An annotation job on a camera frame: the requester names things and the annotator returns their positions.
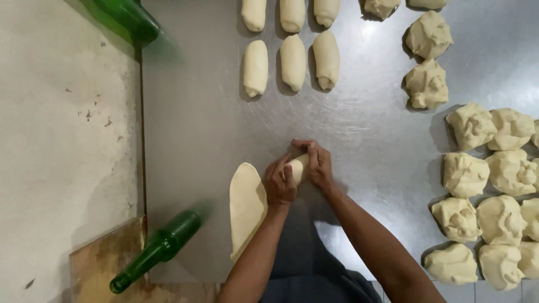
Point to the person's left hand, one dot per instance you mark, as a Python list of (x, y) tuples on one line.
[(278, 185)]

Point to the half-rolled dough piece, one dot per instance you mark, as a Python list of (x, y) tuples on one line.
[(298, 167)]

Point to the person's left fingers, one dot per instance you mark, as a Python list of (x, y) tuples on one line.
[(281, 160)]

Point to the person's right hand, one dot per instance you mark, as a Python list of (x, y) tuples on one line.
[(322, 168)]

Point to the green glass bottle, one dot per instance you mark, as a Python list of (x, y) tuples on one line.
[(162, 246), (132, 17)]

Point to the person's right fingers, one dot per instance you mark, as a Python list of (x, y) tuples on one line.
[(312, 150)]

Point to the group of rough dough lumps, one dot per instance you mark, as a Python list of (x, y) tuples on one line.
[(497, 176)]

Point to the person's dark grey clothing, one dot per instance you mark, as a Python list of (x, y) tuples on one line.
[(303, 256)]

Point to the flat oval dough sheet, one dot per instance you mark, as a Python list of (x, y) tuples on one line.
[(246, 206)]

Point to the rows of shaped dough loaves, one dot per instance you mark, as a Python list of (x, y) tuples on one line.
[(292, 61)]

